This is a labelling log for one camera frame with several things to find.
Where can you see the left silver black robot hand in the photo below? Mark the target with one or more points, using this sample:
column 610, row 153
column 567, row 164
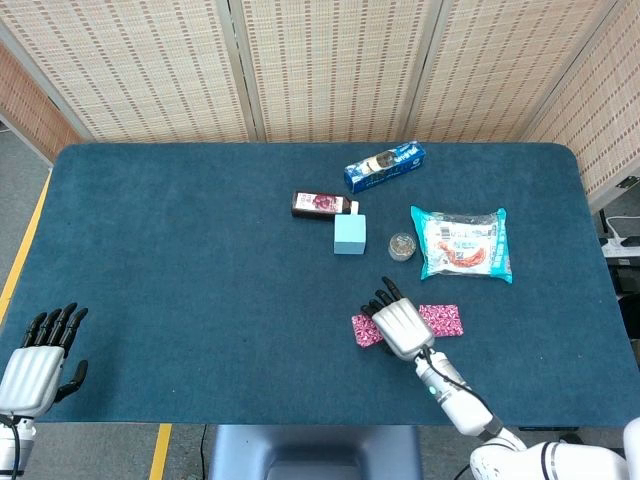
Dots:
column 30, row 375

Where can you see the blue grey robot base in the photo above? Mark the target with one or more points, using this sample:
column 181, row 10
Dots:
column 310, row 452

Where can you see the white power strip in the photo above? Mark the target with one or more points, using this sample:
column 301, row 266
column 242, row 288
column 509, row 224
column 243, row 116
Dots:
column 622, row 244

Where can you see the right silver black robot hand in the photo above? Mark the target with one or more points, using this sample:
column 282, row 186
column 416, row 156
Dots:
column 402, row 327

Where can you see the bamboo folding screen panel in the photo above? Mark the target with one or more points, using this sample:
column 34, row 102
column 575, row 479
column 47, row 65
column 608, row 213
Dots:
column 130, row 65
column 30, row 115
column 600, row 115
column 335, row 65
column 500, row 65

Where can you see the pink patterned packet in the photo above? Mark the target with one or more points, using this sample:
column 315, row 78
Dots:
column 445, row 320
column 364, row 332

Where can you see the dark juice bottle red label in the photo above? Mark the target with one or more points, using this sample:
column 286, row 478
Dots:
column 320, row 205

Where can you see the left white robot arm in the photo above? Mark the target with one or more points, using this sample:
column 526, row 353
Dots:
column 12, row 445

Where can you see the round clear plastic container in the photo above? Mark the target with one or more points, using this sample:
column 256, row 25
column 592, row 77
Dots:
column 401, row 246

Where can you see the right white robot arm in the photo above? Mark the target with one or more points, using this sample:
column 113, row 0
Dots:
column 465, row 405

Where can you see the teal felt table cloth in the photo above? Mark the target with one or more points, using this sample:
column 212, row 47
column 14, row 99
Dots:
column 200, row 280

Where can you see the teal snack bag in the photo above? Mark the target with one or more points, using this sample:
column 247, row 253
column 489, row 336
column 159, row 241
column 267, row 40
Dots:
column 462, row 245

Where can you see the blue cookie box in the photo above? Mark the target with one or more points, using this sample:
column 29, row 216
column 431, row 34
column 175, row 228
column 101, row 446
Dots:
column 385, row 167

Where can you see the light blue cube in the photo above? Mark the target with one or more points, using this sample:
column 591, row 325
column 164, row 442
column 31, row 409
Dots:
column 350, row 235

